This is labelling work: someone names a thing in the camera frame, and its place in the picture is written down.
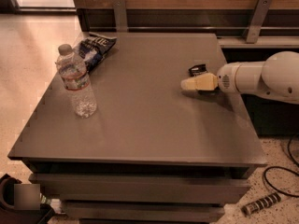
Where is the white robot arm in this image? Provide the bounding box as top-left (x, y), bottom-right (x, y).
top-left (180, 51), bottom-right (299, 105)

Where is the left metal bracket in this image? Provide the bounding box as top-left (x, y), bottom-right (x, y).
top-left (112, 0), bottom-right (128, 32)

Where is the blue chip bag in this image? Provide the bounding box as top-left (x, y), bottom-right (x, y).
top-left (74, 33), bottom-right (117, 72)

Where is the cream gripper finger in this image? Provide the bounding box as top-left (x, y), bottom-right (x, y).
top-left (180, 77), bottom-right (198, 91)

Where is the clear plastic water bottle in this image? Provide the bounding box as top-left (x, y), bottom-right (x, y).
top-left (55, 44), bottom-right (97, 118)

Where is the black bin on floor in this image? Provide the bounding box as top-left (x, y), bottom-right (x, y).
top-left (0, 174), bottom-right (54, 224)

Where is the metal bracket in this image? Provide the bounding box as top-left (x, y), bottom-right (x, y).
top-left (245, 0), bottom-right (273, 44)
top-left (112, 0), bottom-right (128, 32)

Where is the grey drawer cabinet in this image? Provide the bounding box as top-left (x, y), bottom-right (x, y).
top-left (9, 33), bottom-right (266, 224)

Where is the black rxbar chocolate bar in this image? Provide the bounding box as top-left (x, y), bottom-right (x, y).
top-left (189, 64), bottom-right (206, 77)

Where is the black cable on floor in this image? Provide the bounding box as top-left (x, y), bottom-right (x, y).
top-left (262, 134), bottom-right (299, 199)

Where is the right metal bracket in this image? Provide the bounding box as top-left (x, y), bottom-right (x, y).
top-left (245, 0), bottom-right (273, 44)

